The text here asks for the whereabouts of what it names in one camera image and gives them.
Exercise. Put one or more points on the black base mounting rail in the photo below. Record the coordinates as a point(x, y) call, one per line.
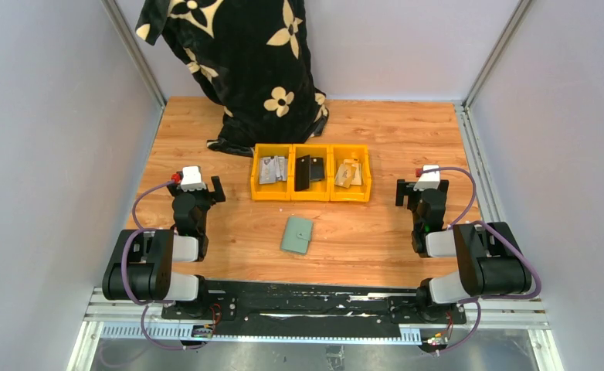
point(313, 311)

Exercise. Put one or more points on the right yellow plastic bin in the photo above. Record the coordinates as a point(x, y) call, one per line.
point(360, 194)

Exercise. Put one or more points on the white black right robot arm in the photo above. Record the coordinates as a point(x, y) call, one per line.
point(487, 254)

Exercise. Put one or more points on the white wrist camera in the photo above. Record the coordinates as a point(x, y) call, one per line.
point(428, 177)
point(189, 179)

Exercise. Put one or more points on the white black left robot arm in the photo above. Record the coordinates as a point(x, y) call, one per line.
point(140, 266)

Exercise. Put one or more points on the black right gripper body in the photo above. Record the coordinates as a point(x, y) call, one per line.
point(415, 197)

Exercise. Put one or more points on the gold beige cards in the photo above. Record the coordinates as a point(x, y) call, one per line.
point(348, 173)

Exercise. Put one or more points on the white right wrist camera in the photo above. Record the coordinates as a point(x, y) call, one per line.
point(428, 177)

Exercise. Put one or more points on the black floral blanket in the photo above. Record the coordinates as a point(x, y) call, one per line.
point(249, 57)

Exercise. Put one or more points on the left yellow plastic bin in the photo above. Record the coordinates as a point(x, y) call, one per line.
point(280, 191)

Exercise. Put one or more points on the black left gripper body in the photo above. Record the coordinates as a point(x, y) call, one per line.
point(198, 195)

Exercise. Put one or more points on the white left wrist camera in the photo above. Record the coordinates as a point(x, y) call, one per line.
point(189, 179)

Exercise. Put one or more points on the silver grey cards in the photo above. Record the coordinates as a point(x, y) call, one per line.
point(273, 169)

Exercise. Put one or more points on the black cards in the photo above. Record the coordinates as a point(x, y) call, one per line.
point(308, 169)

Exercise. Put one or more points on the green leather card holder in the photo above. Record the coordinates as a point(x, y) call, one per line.
point(297, 235)

